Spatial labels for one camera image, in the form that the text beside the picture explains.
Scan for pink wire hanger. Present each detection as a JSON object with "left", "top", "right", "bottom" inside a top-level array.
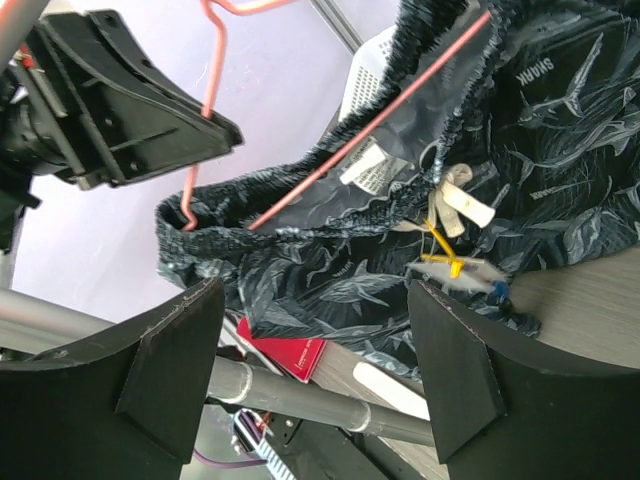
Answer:
[{"left": 156, "top": 1, "right": 468, "bottom": 239}]

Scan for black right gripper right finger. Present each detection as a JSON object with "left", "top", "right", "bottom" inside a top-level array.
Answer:
[{"left": 408, "top": 281, "right": 639, "bottom": 479}]

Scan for dark shark-print shorts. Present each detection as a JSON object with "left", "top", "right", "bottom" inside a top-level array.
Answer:
[{"left": 156, "top": 1, "right": 639, "bottom": 380}]

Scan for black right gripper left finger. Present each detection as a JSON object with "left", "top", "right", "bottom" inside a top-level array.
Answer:
[{"left": 1, "top": 280, "right": 225, "bottom": 479}]

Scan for white paper price tag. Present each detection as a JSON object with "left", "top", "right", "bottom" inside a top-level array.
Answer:
[{"left": 407, "top": 257, "right": 507, "bottom": 293}]

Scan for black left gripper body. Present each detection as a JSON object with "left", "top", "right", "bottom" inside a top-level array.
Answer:
[{"left": 1, "top": 47, "right": 95, "bottom": 190}]

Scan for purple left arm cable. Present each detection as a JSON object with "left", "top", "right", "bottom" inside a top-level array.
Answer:
[{"left": 192, "top": 447, "right": 271, "bottom": 469}]

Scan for red notebook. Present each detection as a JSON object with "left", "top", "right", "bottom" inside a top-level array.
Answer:
[{"left": 236, "top": 317, "right": 327, "bottom": 383}]

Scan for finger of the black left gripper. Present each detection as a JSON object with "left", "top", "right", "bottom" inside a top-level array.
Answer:
[{"left": 37, "top": 10, "right": 243, "bottom": 188}]

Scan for white slotted cable duct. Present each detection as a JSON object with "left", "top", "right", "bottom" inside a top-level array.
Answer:
[{"left": 232, "top": 409, "right": 296, "bottom": 480}]

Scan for white perforated plastic basket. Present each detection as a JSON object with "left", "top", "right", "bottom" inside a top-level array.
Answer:
[{"left": 338, "top": 26, "right": 396, "bottom": 121}]

